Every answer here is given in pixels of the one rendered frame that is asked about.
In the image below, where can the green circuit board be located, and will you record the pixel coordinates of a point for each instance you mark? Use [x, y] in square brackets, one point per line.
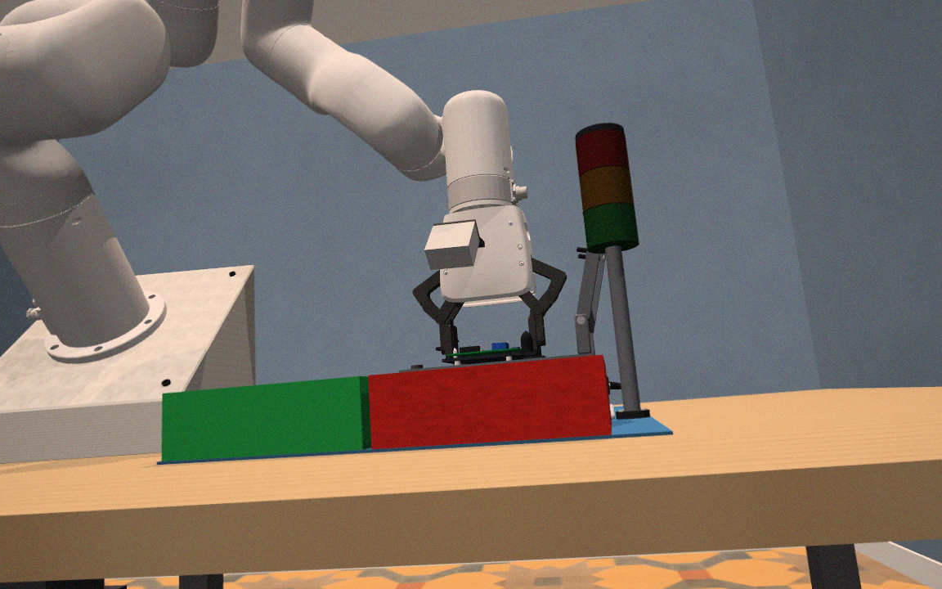
[497, 348]

